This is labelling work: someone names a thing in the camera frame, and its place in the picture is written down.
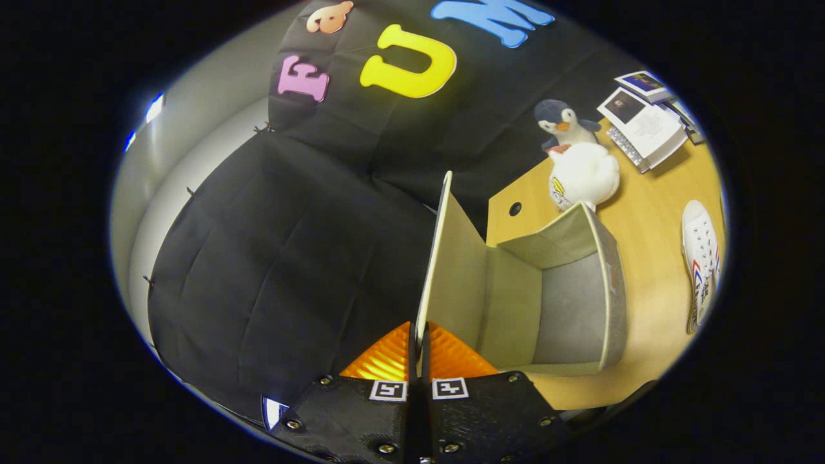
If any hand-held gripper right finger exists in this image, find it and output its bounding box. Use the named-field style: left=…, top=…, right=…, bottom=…
left=422, top=321, right=568, bottom=464

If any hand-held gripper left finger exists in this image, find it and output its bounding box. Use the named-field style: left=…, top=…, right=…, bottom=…
left=267, top=321, right=413, bottom=464

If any grey fabric storage box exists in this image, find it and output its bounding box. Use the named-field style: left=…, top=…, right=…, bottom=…
left=416, top=171, right=627, bottom=377

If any white striped canvas shoe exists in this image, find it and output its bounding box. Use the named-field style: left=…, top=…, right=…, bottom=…
left=682, top=200, right=723, bottom=334

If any blue and white sheet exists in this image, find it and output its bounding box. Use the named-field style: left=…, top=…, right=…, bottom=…
left=261, top=396, right=291, bottom=431

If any white plush toy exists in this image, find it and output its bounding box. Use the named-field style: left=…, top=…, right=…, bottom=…
left=548, top=143, right=621, bottom=212

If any penguin plush toy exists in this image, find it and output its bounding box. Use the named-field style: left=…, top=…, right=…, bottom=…
left=534, top=99, right=601, bottom=152

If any white book with portrait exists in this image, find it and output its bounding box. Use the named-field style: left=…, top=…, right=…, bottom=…
left=597, top=87, right=689, bottom=173

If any pale cover book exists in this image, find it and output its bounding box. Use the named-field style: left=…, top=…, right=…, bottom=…
left=667, top=98, right=700, bottom=130

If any blue cover book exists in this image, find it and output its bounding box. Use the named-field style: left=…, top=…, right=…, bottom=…
left=614, top=70, right=674, bottom=104

